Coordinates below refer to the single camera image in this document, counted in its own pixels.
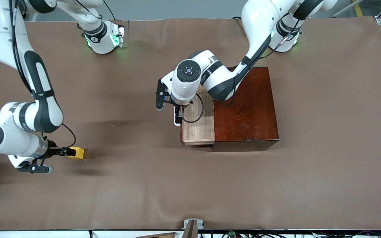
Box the yellow block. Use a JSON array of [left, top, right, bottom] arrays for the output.
[[67, 147, 85, 160]]

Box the light wooden drawer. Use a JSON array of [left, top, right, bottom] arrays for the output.
[[181, 87, 215, 146]]

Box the dark wooden drawer cabinet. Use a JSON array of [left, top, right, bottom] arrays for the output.
[[212, 67, 279, 152]]

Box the table cover mat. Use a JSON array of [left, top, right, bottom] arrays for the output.
[[0, 17, 381, 231]]

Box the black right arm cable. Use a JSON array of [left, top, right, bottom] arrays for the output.
[[9, 0, 77, 149]]

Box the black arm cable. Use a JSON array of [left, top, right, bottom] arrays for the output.
[[179, 12, 310, 124], [9, 0, 77, 149]]

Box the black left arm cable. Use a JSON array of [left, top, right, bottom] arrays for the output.
[[179, 12, 310, 124]]

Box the grey metal bracket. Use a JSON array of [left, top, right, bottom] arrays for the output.
[[184, 218, 205, 230]]

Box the brown camera post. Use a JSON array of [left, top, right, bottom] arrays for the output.
[[183, 220, 198, 238]]

